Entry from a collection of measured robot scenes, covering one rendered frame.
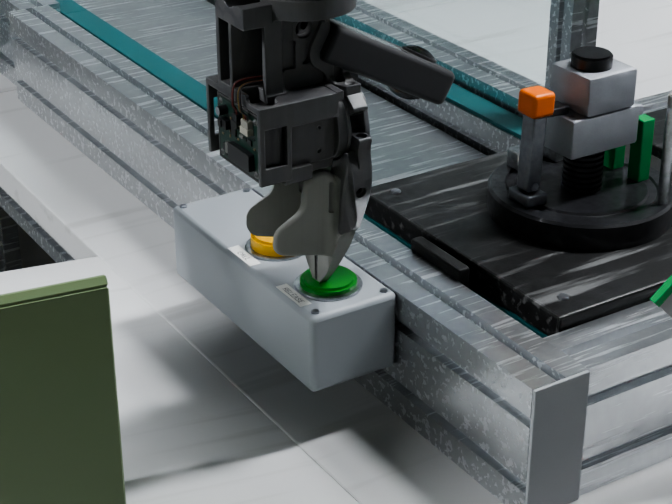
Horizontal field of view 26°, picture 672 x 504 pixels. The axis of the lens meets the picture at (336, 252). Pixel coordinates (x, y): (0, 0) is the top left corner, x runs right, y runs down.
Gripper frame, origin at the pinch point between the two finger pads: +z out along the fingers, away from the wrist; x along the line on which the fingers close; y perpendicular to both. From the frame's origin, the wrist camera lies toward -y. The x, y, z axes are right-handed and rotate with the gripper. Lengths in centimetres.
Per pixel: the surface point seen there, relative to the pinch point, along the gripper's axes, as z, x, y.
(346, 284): 1.3, 1.7, -0.4
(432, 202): 1.0, -5.4, -12.8
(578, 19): -6.7, -16.0, -35.7
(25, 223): 18, -53, 3
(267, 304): 3.7, -2.6, 3.5
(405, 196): 1.0, -7.4, -11.6
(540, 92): -9.6, 1.9, -16.4
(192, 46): 6, -61, -21
